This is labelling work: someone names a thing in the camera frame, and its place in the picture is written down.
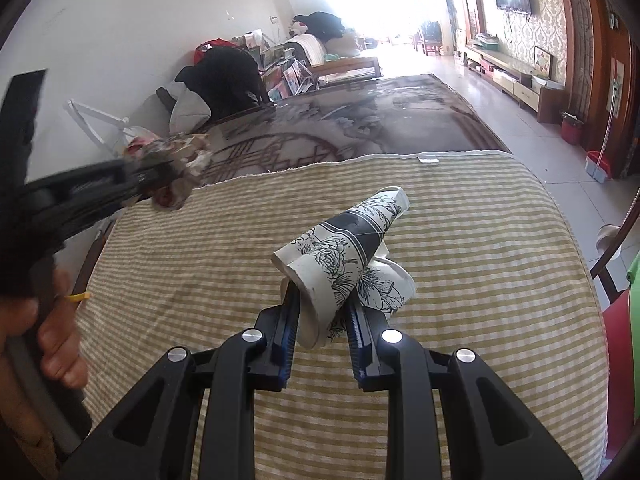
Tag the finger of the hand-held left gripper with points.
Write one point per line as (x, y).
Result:
(100, 190)

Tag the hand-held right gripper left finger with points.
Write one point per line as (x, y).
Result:
(287, 340)

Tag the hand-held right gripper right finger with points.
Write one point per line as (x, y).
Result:
(362, 355)

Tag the plastic wrappers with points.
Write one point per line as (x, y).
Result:
(340, 260)

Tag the person's left hand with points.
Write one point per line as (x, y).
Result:
(60, 340)

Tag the white desk lamp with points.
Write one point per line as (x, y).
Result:
(95, 120)

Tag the crushed floral print paper cup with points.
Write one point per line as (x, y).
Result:
(387, 285)

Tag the yellow plastic stick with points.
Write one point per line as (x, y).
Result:
(77, 296)

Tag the white plastic bag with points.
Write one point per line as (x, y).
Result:
(187, 107)

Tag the yellow white striped cloth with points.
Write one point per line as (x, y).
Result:
(475, 260)

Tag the black clothes pile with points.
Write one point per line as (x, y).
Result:
(230, 80)

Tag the red bag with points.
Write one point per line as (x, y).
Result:
(207, 47)

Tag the pile of magazines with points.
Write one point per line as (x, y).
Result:
(285, 75)

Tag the red green plastic stool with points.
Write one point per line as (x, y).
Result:
(622, 360)

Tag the dark wooden chair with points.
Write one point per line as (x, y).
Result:
(607, 260)

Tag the black clothes on sofa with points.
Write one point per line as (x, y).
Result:
(320, 25)

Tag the wooden sofa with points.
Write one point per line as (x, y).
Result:
(350, 65)

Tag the red waste bin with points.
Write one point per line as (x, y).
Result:
(571, 130)

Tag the long television cabinet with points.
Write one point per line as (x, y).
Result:
(505, 67)

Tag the wooden dining chairs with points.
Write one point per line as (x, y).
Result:
(430, 37)

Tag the framed patchwork picture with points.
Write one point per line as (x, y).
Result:
(542, 62)

